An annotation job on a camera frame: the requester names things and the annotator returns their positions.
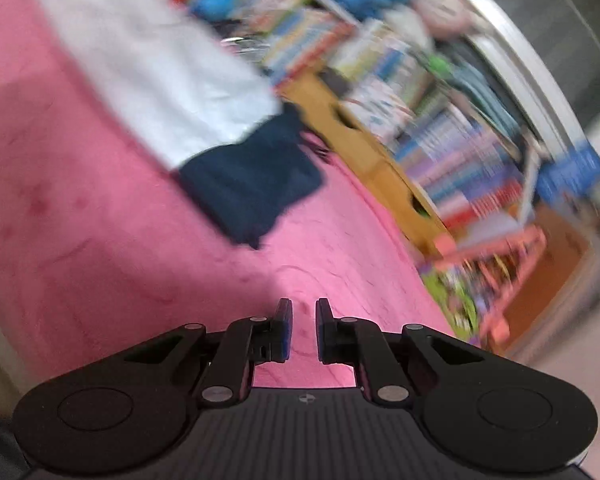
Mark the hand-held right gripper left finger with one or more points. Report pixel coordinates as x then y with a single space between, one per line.
285 330

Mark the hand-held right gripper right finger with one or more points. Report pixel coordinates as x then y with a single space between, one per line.
322 330

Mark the navy and white jacket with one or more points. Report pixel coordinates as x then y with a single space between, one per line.
155 75

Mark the wooden drawer box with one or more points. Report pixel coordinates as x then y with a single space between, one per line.
375 170

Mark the pink rabbit-print blanket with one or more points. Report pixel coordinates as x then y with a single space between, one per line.
105 235

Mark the row of pink purple books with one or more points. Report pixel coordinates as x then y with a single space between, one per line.
465 175

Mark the small black box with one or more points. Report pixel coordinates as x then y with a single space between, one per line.
336 82

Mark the row of thin pale books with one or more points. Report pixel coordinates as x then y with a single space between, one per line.
395 60

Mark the teal folded cloth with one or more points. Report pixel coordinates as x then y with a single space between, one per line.
485 90

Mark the blue carton box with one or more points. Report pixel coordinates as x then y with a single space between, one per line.
572 175

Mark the small blue plush ball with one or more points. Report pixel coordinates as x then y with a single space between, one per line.
215 6

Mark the white plush toy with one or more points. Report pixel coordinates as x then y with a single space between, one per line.
442 10

